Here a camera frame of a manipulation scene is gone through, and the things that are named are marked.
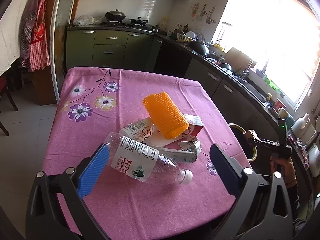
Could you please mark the black wok on counter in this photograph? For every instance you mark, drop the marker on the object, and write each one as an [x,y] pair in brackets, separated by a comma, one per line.
[199,48]

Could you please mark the clear plastic water bottle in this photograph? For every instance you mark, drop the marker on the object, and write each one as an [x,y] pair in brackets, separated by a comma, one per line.
[144,163]

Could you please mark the white plastic jug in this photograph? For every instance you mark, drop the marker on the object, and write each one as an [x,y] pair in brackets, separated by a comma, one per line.
[304,130]

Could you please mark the small black frying pan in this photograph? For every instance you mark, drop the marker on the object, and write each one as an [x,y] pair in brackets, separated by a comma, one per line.
[138,21]

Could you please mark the red white carton box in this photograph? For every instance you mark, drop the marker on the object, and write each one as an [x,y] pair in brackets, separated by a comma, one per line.
[195,125]

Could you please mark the orange foam fruit net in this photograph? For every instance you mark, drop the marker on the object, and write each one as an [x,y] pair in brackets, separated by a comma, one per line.
[165,115]

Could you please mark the red mug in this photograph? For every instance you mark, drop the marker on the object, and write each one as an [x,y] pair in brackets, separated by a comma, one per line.
[278,104]

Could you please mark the red checkered apron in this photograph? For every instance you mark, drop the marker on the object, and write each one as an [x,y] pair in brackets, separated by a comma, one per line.
[34,52]

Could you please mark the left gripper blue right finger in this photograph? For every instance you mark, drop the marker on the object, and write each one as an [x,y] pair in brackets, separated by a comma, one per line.
[228,169]

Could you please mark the large black wok with lid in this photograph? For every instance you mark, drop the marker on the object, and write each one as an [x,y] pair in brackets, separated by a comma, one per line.
[115,15]

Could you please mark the steel kitchen sink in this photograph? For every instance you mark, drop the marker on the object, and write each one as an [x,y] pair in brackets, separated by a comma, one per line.
[249,87]

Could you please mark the small patterned snack packet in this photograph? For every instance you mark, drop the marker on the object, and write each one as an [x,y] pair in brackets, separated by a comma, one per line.
[251,134]

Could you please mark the yellow rimmed blue trash bin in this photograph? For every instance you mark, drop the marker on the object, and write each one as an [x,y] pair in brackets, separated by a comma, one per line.
[249,150]

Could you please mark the green lower kitchen cabinets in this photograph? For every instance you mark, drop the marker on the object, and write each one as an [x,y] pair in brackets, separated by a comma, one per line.
[108,48]

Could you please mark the white hanging cloth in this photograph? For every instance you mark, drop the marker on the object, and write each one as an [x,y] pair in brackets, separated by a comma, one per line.
[11,33]

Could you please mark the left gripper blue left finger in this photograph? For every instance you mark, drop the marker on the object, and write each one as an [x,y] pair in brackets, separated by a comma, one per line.
[92,171]

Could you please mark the white milk tea cup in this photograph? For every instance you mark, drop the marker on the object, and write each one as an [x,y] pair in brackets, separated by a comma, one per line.
[139,130]

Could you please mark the white plastic bag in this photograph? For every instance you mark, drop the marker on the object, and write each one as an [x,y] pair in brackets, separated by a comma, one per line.
[84,20]

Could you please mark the steel sink faucet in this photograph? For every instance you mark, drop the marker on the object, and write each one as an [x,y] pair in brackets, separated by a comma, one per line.
[246,71]

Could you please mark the yellow mug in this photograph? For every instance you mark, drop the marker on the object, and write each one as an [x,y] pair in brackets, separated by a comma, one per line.
[282,113]

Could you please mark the person's right hand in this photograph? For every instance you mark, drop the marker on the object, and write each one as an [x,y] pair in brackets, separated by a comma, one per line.
[288,168]

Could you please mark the pink floral tablecloth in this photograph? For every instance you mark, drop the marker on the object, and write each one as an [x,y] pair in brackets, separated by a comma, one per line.
[95,102]

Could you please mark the white rice cooker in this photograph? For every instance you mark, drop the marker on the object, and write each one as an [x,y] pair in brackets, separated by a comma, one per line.
[314,160]

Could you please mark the teal mug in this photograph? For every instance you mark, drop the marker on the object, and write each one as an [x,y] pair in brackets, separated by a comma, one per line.
[289,121]

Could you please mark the white tissue paper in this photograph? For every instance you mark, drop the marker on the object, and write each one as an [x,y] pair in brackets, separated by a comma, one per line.
[157,139]

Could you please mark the dish rack with plates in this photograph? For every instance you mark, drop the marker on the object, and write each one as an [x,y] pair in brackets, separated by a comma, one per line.
[188,37]

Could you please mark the white paper wrapper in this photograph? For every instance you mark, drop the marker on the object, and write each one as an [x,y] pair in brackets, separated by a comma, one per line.
[189,152]

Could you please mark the wooden cutting board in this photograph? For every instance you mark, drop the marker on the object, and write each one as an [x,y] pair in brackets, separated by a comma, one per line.
[237,60]

